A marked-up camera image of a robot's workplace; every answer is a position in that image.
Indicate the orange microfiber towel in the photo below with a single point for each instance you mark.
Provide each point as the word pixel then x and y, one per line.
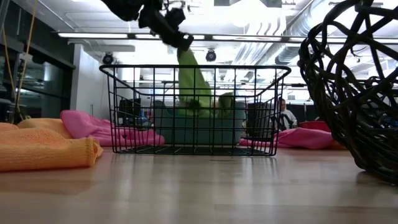
pixel 46 124
pixel 46 149
pixel 337 145

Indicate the black office chair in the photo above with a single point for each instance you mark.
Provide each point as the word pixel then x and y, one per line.
pixel 258 118

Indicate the ceiling light strip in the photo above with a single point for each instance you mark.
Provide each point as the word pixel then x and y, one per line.
pixel 93 35
pixel 245 38

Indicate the silver ventilation duct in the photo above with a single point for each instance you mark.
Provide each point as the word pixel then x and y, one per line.
pixel 298 28

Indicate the pink microfiber towel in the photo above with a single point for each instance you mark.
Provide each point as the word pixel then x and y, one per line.
pixel 304 137
pixel 84 124

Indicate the black ceiling spotlight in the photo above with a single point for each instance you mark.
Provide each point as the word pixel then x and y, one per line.
pixel 108 58
pixel 211 55

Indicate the green microfiber towel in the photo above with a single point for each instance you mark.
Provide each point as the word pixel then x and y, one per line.
pixel 192 81
pixel 225 104

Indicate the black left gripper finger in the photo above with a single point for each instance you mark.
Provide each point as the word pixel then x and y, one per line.
pixel 184 42

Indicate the black computer monitor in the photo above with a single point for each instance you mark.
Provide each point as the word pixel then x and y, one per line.
pixel 129 109

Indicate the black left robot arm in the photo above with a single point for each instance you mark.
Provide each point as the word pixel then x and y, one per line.
pixel 124 9

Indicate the person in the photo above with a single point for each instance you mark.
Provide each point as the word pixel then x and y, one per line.
pixel 284 116

